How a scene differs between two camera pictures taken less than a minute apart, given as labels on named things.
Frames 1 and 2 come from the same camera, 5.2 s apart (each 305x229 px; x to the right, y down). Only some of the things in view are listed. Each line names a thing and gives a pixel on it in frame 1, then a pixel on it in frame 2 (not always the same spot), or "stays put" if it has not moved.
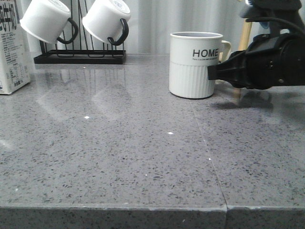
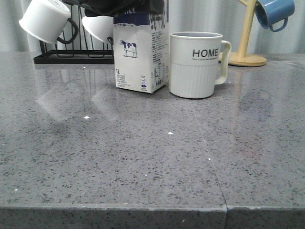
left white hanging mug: x=46 y=20 stays put
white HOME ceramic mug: x=190 y=53 stays put
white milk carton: x=15 y=71 to x=141 y=49
